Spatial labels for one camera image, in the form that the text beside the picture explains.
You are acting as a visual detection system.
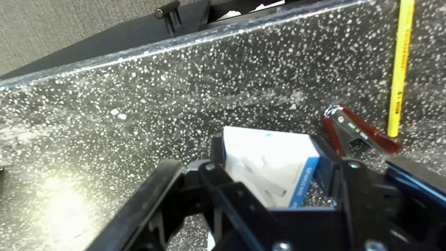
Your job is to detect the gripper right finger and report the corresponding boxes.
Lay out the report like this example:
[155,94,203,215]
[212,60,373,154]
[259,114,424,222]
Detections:
[309,135,446,251]

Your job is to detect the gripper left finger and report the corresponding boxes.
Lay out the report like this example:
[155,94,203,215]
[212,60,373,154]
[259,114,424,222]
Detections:
[85,135,276,251]

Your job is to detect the white and blue staples box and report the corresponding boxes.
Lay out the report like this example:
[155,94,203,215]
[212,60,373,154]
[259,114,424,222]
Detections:
[207,126,320,251]

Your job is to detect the red spring clamp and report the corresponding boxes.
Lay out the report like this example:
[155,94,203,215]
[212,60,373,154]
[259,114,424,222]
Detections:
[321,104,403,158]

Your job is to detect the yellow pencil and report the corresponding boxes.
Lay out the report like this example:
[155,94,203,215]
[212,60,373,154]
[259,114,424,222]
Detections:
[387,0,416,138]

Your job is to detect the black drawer handle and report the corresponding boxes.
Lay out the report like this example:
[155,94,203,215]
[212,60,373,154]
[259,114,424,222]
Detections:
[154,0,182,36]

